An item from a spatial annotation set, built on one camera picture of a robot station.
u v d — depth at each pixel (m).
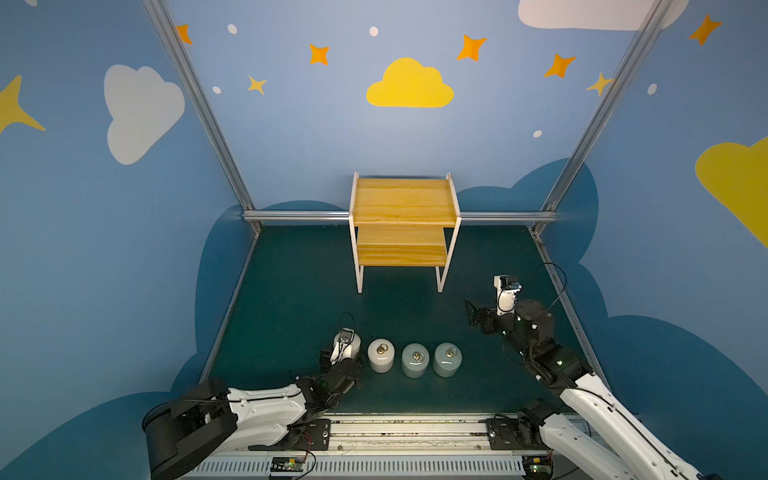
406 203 0.82
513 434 0.74
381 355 0.80
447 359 0.80
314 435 0.75
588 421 0.49
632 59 0.77
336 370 0.65
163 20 0.69
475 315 0.69
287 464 0.72
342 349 0.73
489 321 0.68
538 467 0.73
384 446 0.73
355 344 0.82
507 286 0.65
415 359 0.78
